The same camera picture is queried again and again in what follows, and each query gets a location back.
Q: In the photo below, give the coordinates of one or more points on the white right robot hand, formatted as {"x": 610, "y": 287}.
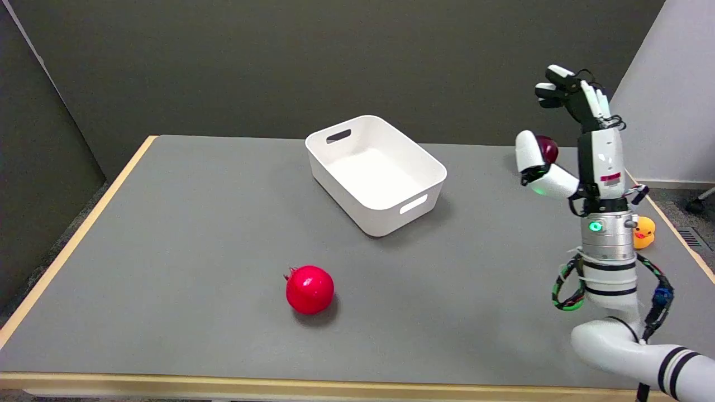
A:
{"x": 600, "y": 153}

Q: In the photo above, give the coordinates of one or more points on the white plastic bin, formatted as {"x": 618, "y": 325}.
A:
{"x": 375, "y": 174}

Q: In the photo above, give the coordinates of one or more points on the red pomegranate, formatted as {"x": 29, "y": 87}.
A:
{"x": 309, "y": 288}

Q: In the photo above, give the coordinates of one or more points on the yellow rubber duck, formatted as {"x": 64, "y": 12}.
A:
{"x": 644, "y": 231}

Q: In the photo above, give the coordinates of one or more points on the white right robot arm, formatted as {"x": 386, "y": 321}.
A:
{"x": 611, "y": 279}

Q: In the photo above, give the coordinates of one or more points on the black floor vent grille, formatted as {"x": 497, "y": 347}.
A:
{"x": 691, "y": 238}

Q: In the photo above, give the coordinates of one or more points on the dark red apple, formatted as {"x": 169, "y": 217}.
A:
{"x": 547, "y": 148}

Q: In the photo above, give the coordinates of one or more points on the black chair caster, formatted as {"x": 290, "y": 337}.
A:
{"x": 695, "y": 205}

